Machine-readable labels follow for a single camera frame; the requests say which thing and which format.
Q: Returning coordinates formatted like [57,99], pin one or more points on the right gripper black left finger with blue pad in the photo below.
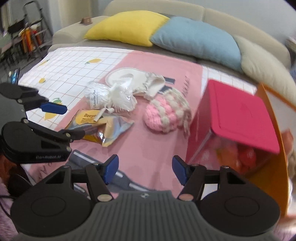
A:
[64,200]

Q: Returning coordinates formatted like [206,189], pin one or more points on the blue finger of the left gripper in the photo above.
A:
[51,107]

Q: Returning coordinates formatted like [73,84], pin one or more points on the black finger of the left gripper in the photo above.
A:
[78,133]

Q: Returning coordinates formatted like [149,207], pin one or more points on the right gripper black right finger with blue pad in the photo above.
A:
[226,200]

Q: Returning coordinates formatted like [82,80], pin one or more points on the yellow snack packet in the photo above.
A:
[103,131]

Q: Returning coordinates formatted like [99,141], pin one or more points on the white cotton pads bag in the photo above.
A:
[117,99]

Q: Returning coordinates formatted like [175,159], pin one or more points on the white round fabric pad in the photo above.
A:
[141,83]

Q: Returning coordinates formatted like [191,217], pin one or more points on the pink white knitted item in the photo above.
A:
[168,112]

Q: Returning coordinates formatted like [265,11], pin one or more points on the brown twisted towel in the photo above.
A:
[288,143]

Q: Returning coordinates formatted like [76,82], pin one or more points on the orange cardboard box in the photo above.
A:
[273,177]

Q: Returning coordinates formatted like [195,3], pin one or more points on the smartphone on stand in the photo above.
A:
[14,76]

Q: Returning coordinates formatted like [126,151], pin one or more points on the pink white lemon tablecloth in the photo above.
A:
[144,155]

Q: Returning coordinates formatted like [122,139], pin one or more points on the black folding ladder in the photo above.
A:
[31,37]

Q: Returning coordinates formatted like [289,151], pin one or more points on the beige sofa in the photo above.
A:
[73,35]

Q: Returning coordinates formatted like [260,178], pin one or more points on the red lid clear box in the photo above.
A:
[231,128]

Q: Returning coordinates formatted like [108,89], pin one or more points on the small brown sign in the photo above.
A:
[86,21]

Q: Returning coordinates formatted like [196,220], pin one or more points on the yellow cushion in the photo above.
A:
[131,27]

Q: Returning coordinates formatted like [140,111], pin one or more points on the beige grey cushion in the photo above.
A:
[261,66]

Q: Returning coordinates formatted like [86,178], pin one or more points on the light blue cushion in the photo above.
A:
[200,40]

